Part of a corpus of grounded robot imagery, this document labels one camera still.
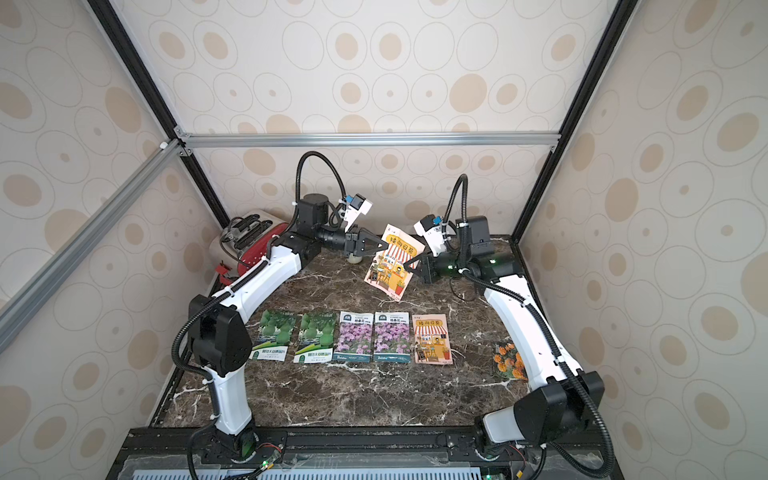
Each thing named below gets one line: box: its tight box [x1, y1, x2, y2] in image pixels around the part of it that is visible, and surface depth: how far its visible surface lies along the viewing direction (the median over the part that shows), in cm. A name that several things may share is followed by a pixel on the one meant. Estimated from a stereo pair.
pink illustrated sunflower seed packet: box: [412, 314, 454, 365], surface depth 94 cm
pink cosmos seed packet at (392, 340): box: [373, 311, 411, 363], surface depth 94 cm
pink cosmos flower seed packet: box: [333, 311, 374, 363], surface depth 94 cm
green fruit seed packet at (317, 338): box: [293, 312, 337, 364], surface depth 94 cm
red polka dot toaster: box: [210, 210, 289, 274], surface depth 96 cm
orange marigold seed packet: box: [493, 341, 529, 380], surface depth 89 cm
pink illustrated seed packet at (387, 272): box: [364, 224, 426, 302], surface depth 75 cm
